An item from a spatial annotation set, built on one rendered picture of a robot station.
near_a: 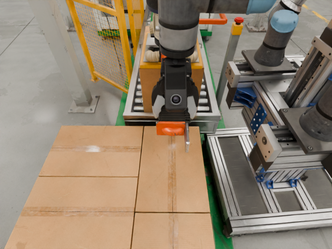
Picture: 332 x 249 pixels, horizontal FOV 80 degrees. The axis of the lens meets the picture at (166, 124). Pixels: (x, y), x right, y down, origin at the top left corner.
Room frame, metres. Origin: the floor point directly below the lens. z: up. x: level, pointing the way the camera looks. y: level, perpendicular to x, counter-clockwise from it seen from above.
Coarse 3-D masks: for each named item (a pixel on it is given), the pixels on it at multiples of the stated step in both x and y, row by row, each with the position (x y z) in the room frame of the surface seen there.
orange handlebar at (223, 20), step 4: (220, 16) 1.08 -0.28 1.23; (224, 16) 1.04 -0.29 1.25; (200, 20) 1.00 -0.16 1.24; (204, 20) 1.00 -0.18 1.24; (208, 20) 1.00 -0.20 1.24; (212, 20) 1.00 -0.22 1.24; (216, 20) 1.00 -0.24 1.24; (220, 20) 1.00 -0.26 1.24; (224, 20) 1.00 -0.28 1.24; (216, 24) 1.00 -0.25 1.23; (220, 24) 1.00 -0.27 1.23; (164, 56) 0.68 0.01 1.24; (164, 128) 0.33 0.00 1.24; (168, 128) 0.32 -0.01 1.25; (172, 128) 0.32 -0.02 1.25; (176, 128) 0.32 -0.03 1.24; (180, 128) 0.33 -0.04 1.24; (164, 132) 0.32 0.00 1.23; (168, 132) 0.32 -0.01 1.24; (172, 132) 0.31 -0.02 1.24; (176, 132) 0.32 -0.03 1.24; (180, 132) 0.32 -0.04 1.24
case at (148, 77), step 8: (144, 72) 1.05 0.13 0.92; (152, 72) 1.05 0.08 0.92; (160, 72) 1.05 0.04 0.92; (192, 72) 1.05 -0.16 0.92; (200, 72) 1.05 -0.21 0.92; (144, 80) 1.05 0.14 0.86; (152, 80) 1.05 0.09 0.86; (200, 80) 1.05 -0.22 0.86; (144, 88) 1.05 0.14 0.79; (152, 88) 1.05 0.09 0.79; (200, 88) 1.05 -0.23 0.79; (144, 96) 1.05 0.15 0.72; (144, 104) 1.05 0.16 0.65; (144, 112) 1.05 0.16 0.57; (152, 112) 1.05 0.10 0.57
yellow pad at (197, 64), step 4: (196, 48) 0.95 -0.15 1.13; (200, 56) 0.88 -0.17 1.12; (196, 60) 0.84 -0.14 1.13; (200, 60) 0.84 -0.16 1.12; (192, 64) 0.81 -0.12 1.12; (196, 64) 0.81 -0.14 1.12; (200, 64) 0.81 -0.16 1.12; (192, 68) 0.80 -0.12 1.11; (196, 68) 0.80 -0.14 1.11; (200, 68) 0.80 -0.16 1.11
